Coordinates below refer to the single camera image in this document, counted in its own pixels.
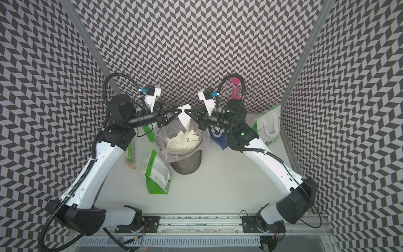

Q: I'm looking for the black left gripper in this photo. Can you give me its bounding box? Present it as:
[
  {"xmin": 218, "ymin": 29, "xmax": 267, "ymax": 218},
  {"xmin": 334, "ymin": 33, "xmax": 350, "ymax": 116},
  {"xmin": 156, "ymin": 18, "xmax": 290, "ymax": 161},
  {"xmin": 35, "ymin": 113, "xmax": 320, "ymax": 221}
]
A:
[{"xmin": 126, "ymin": 100, "xmax": 182, "ymax": 129}]

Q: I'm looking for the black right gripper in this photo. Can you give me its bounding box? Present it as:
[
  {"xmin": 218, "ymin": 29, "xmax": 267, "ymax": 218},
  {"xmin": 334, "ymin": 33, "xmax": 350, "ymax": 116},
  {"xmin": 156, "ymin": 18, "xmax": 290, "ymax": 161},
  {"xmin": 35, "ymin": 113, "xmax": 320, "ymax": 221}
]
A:
[{"xmin": 185, "ymin": 104, "xmax": 235, "ymax": 131}]

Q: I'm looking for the white receipt piece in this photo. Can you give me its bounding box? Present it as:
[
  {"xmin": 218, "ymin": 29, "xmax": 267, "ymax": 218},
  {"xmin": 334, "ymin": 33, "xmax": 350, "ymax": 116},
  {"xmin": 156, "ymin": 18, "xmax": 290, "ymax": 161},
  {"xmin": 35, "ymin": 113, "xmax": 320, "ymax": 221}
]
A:
[{"xmin": 178, "ymin": 104, "xmax": 192, "ymax": 131}]

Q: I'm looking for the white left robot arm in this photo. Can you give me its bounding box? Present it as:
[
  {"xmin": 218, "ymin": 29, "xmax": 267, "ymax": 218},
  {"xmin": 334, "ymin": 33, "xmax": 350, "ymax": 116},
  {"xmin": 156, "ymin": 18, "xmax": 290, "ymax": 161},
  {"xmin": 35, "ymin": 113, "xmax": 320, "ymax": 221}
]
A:
[{"xmin": 45, "ymin": 94, "xmax": 182, "ymax": 236}]

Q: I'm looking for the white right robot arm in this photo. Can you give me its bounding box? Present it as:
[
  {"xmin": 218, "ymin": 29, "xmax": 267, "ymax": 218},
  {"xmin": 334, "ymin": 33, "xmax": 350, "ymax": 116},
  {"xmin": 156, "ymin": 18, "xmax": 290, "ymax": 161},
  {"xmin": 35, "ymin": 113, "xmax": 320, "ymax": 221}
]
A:
[{"xmin": 185, "ymin": 99, "xmax": 317, "ymax": 233}]

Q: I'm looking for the green white bag back left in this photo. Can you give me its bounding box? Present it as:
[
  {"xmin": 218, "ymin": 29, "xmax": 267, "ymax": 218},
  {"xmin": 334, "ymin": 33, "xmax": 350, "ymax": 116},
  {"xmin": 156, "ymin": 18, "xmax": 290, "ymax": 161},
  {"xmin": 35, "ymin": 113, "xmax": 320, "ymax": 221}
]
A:
[{"xmin": 139, "ymin": 124, "xmax": 156, "ymax": 142}]

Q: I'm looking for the green white bag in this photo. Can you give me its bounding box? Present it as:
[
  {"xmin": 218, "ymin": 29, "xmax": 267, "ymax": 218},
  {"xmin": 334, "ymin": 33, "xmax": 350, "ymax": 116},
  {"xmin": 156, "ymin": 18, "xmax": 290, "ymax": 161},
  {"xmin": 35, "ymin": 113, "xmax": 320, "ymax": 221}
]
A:
[
  {"xmin": 144, "ymin": 150, "xmax": 171, "ymax": 195},
  {"xmin": 252, "ymin": 104, "xmax": 281, "ymax": 146},
  {"xmin": 139, "ymin": 124, "xmax": 156, "ymax": 142}
]

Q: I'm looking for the blue paper bag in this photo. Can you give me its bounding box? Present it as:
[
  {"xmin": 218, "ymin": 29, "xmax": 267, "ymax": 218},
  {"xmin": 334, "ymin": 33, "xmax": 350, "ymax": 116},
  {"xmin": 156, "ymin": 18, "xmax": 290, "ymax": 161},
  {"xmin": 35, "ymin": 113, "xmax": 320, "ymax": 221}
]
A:
[{"xmin": 208, "ymin": 126, "xmax": 228, "ymax": 150}]

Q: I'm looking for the pile of receipt scraps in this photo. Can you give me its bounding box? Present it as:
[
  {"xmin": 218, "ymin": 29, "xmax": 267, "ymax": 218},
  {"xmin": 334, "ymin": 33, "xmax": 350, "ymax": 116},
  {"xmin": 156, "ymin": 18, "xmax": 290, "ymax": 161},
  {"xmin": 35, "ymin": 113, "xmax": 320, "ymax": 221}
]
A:
[{"xmin": 166, "ymin": 130, "xmax": 200, "ymax": 151}]

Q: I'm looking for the clear plastic bin liner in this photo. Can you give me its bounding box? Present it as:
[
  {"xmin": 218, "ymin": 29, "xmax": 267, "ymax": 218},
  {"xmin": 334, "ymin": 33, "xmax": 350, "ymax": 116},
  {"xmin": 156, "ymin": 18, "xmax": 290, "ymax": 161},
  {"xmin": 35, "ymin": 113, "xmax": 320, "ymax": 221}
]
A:
[{"xmin": 155, "ymin": 119, "xmax": 211, "ymax": 163}]

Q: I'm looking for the mesh waste bin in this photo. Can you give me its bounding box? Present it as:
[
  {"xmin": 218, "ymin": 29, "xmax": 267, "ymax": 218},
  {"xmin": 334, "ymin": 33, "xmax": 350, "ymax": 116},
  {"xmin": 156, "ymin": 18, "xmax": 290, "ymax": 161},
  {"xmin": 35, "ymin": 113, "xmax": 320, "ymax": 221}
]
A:
[{"xmin": 155, "ymin": 119, "xmax": 210, "ymax": 175}]

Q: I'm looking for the pink hourglass ornament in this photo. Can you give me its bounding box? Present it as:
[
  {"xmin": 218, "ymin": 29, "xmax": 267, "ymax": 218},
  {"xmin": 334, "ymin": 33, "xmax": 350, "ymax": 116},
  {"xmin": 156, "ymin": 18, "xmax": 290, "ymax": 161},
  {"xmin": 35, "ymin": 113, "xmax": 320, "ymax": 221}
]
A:
[{"xmin": 231, "ymin": 77, "xmax": 242, "ymax": 100}]

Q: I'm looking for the green drink carton pack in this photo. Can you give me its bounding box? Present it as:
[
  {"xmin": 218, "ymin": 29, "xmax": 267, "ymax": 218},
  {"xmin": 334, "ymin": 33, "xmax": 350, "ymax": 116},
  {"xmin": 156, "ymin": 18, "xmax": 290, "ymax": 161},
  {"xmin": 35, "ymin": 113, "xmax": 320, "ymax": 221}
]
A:
[{"xmin": 124, "ymin": 141, "xmax": 135, "ymax": 170}]

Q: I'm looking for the white receipt on front bag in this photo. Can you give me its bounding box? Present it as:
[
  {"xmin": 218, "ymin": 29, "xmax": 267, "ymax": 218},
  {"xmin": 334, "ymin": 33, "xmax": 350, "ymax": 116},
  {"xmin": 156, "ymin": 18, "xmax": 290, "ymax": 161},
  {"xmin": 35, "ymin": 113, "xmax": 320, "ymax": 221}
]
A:
[{"xmin": 151, "ymin": 158, "xmax": 171, "ymax": 188}]

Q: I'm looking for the green white bag front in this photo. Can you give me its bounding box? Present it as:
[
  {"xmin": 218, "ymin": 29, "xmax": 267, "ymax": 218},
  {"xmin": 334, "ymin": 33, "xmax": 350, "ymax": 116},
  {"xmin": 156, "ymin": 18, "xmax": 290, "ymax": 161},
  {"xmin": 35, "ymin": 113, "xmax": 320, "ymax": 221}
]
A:
[{"xmin": 144, "ymin": 150, "xmax": 171, "ymax": 195}]

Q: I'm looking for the green white bag right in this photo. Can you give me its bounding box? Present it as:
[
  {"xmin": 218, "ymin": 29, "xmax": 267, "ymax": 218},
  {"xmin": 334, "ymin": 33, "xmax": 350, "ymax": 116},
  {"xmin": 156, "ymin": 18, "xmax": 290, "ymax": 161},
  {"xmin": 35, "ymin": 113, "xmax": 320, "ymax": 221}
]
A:
[{"xmin": 252, "ymin": 104, "xmax": 281, "ymax": 146}]

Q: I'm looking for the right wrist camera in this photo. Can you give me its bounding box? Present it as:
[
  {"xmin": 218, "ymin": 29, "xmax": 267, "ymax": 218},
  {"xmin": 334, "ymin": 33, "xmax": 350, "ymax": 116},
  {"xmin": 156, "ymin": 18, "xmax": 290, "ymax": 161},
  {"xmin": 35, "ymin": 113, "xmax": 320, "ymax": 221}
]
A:
[{"xmin": 198, "ymin": 88, "xmax": 220, "ymax": 116}]

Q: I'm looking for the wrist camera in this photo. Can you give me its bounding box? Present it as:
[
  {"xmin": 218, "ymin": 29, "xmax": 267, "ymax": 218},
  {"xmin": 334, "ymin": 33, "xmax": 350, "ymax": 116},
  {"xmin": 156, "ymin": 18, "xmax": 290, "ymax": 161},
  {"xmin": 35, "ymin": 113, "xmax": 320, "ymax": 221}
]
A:
[
  {"xmin": 138, "ymin": 86, "xmax": 162, "ymax": 112},
  {"xmin": 198, "ymin": 88, "xmax": 220, "ymax": 116}
]

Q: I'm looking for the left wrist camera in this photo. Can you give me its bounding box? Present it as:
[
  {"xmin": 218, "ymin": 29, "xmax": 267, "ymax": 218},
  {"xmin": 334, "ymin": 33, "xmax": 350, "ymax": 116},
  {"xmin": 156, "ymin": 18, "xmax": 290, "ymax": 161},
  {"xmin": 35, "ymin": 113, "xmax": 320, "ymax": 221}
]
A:
[{"xmin": 138, "ymin": 86, "xmax": 162, "ymax": 112}]

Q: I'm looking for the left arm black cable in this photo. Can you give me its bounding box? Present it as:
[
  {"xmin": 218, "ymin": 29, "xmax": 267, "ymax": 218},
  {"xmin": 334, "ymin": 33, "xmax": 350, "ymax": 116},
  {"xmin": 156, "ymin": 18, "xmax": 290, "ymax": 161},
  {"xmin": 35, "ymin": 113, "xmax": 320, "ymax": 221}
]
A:
[{"xmin": 37, "ymin": 73, "xmax": 149, "ymax": 252}]

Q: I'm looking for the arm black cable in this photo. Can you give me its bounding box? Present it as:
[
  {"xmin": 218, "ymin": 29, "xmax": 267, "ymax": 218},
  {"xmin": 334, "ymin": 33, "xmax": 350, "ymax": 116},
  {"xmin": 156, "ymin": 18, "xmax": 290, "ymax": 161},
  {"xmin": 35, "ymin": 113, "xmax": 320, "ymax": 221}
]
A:
[
  {"xmin": 215, "ymin": 73, "xmax": 322, "ymax": 229},
  {"xmin": 37, "ymin": 73, "xmax": 149, "ymax": 252}
]

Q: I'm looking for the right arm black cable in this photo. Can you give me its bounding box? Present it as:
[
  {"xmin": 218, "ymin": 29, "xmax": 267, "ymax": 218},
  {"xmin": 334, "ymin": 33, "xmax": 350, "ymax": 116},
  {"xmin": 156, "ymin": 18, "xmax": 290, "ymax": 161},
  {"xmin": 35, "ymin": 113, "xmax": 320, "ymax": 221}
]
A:
[{"xmin": 215, "ymin": 73, "xmax": 322, "ymax": 229}]

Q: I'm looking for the aluminium corner post left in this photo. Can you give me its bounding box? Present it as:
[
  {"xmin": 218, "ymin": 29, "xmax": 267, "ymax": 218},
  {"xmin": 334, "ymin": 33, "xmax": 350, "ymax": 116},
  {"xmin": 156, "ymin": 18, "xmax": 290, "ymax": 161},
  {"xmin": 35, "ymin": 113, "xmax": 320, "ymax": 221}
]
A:
[{"xmin": 59, "ymin": 0, "xmax": 111, "ymax": 78}]

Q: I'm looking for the aluminium corner post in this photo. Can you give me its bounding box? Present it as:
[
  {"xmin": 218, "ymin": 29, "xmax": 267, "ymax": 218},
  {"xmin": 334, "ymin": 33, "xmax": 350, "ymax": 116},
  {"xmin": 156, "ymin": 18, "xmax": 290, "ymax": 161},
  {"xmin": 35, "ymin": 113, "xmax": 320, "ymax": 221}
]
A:
[
  {"xmin": 59, "ymin": 0, "xmax": 111, "ymax": 78},
  {"xmin": 279, "ymin": 0, "xmax": 334, "ymax": 109}
]

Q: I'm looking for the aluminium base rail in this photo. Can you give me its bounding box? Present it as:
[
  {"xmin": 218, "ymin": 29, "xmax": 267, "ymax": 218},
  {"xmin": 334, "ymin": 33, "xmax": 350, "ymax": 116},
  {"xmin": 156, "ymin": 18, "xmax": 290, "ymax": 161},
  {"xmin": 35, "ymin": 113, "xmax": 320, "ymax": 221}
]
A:
[{"xmin": 65, "ymin": 213, "xmax": 334, "ymax": 252}]

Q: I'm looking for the aluminium corner post right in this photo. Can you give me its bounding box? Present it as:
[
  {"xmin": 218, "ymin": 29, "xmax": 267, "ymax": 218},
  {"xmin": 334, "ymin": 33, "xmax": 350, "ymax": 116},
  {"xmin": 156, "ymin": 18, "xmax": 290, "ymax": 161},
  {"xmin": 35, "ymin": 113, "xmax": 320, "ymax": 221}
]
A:
[{"xmin": 279, "ymin": 0, "xmax": 334, "ymax": 109}]

